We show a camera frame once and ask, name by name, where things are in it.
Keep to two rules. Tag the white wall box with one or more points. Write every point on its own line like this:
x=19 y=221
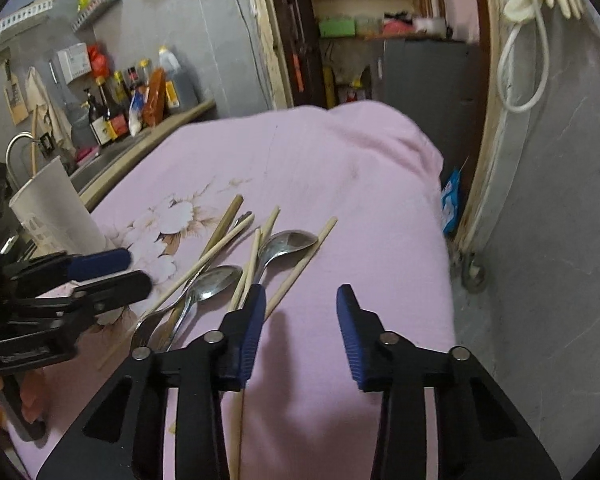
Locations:
x=73 y=62

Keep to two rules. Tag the wooden door frame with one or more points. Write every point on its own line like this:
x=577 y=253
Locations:
x=485 y=160

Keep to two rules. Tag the metal faucet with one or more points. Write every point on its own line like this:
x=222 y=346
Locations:
x=17 y=140

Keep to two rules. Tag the beige hanging towel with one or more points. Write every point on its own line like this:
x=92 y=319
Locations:
x=47 y=105

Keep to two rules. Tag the hanging metal ladle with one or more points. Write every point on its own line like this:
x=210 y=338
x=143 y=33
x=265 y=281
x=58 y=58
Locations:
x=55 y=72

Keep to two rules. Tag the dark sauce bottle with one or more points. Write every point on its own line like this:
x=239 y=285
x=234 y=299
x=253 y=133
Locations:
x=122 y=90
x=132 y=80

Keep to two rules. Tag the white utensil holder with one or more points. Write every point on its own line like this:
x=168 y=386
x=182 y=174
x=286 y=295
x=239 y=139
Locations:
x=55 y=210

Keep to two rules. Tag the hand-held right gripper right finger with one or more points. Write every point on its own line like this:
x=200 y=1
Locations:
x=352 y=340

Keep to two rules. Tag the grey cabinet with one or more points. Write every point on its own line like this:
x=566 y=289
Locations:
x=430 y=90

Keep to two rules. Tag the white wall rack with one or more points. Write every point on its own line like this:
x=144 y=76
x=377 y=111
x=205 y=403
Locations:
x=27 y=12

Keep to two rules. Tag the yellow cap sauce bottle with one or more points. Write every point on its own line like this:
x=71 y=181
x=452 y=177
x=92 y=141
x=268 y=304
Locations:
x=143 y=72

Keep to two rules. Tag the white jug red label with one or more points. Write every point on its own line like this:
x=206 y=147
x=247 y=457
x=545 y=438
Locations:
x=353 y=94

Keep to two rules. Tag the red plastic bag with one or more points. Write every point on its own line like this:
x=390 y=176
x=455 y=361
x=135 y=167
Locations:
x=96 y=60

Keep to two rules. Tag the beige kitchen counter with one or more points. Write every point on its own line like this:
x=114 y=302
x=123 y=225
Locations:
x=180 y=115

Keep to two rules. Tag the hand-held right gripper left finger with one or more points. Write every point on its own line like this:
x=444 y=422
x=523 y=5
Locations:
x=250 y=332

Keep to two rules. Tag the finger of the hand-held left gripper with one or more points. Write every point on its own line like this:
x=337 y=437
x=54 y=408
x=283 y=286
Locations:
x=125 y=287
x=105 y=261

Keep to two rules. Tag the wooden chopstick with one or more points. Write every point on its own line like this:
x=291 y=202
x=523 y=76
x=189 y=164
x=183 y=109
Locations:
x=271 y=219
x=305 y=260
x=220 y=250
x=250 y=265
x=227 y=217

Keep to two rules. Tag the wooden cutting board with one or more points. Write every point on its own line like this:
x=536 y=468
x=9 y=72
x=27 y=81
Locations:
x=16 y=97

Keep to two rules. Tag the red label sauce bottle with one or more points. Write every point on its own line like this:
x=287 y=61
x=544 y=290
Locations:
x=117 y=124

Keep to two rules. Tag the pink floral cloth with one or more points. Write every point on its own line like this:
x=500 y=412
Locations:
x=330 y=185

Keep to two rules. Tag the white pot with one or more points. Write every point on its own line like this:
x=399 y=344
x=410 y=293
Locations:
x=428 y=24

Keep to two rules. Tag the large oil jug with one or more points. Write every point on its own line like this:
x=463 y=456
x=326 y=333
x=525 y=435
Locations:
x=177 y=80

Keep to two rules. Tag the metal spoon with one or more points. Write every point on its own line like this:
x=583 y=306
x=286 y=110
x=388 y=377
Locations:
x=292 y=243
x=217 y=280

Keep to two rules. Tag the white mesh bag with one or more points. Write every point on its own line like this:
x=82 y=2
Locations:
x=597 y=31

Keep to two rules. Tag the orange seasoning packet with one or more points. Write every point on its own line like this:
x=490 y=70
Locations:
x=155 y=95

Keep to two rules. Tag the black wall switch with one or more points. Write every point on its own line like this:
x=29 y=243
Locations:
x=44 y=141

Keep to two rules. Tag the green box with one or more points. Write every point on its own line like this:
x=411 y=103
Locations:
x=336 y=27

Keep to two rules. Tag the grey wall rack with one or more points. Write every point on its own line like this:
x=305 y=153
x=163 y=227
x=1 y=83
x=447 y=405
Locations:
x=97 y=7

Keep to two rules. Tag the white blue packet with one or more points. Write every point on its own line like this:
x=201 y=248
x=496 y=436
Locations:
x=136 y=112

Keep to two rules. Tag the dark wooden door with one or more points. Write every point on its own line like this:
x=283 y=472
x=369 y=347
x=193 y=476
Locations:
x=290 y=30

